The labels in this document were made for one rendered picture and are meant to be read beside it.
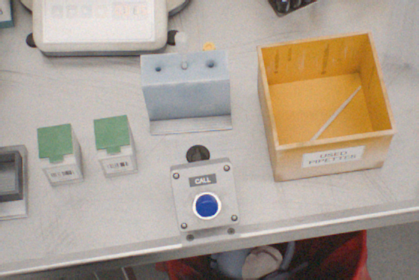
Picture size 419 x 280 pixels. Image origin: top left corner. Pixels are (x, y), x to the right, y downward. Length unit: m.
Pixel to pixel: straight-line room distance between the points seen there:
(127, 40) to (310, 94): 0.24
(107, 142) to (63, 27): 0.19
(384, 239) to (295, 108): 0.92
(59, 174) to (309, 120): 0.31
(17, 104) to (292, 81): 0.34
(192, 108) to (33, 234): 0.24
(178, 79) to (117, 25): 0.15
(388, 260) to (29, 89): 1.05
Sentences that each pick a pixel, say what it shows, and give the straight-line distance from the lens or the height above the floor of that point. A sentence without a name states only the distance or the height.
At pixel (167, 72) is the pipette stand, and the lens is 0.98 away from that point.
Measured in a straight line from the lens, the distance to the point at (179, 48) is 0.94.
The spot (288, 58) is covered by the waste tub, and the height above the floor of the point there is 0.94.
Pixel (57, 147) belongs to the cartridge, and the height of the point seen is 0.94.
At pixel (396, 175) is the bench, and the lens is 1.04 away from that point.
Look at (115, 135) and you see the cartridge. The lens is 0.99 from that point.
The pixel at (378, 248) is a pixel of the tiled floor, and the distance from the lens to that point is 1.94.
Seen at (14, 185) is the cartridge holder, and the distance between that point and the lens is 1.05.
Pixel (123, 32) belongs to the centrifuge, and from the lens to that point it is 1.09.
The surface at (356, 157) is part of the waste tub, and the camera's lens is 1.00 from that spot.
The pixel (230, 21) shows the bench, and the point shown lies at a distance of 1.13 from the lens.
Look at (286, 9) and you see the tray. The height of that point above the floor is 0.89.
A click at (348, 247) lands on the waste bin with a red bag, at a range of 1.50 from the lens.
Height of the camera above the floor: 1.82
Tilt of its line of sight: 65 degrees down
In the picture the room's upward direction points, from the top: 5 degrees counter-clockwise
